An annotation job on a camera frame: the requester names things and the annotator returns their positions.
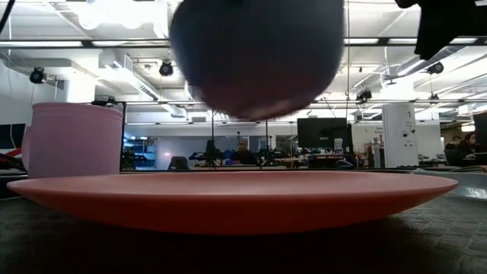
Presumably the blue plastic bowl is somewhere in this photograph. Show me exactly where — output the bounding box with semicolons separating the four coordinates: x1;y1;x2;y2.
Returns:
169;0;345;121

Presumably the pink plastic plate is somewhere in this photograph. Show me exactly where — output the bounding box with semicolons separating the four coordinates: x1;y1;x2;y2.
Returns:
6;170;460;236

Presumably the purple plastic cup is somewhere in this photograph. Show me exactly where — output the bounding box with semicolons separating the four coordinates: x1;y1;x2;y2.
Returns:
21;101;125;180

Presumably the white pillar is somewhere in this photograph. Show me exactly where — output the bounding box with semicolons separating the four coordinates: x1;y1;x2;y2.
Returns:
382;103;420;169

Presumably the black monitor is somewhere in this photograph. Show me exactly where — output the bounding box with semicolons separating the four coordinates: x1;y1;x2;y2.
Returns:
297;117;354;150

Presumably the black office chair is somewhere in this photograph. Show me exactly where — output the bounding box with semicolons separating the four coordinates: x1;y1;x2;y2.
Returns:
167;155;190;170

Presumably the thin hanging cable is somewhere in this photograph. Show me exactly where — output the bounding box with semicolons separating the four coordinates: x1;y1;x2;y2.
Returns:
345;0;351;121

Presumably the white ceiling duct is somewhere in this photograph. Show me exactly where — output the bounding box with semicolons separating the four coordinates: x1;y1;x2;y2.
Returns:
97;51;187;119

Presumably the dark wall screen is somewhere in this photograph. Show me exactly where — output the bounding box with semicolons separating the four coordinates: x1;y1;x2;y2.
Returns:
0;123;27;150

